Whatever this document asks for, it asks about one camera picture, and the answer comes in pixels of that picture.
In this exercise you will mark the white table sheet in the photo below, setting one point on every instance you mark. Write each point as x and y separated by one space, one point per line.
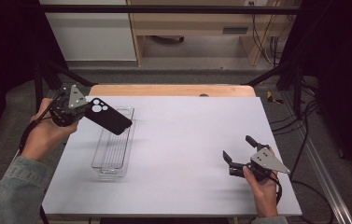
189 140

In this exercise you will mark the black metal frame leg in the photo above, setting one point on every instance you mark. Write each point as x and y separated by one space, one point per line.
39 84
296 90

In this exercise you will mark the yellow black tape strip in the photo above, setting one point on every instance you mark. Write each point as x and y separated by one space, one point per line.
271 98

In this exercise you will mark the light wooden desk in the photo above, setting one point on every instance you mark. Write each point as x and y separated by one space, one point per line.
195 21

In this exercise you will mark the black phone case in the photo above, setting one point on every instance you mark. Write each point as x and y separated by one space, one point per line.
111 119

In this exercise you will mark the person's right hand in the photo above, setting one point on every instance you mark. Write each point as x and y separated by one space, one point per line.
265 196

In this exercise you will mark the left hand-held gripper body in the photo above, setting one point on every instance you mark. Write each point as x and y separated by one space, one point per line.
67 112

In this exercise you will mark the clear plastic container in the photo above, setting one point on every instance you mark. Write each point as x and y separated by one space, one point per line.
111 152

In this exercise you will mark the black metal frame crossbar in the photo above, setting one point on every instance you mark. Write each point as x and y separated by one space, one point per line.
164 9

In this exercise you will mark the wooden table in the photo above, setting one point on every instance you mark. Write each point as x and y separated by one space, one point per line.
164 90

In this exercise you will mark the black curtain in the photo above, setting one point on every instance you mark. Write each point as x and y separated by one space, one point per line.
341 77
5 62

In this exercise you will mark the person's left hand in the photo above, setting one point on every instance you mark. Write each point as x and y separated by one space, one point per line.
44 137

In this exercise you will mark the white cabinet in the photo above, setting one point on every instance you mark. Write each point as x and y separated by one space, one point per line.
92 34

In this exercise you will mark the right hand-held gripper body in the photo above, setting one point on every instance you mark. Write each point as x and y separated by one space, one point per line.
268 161

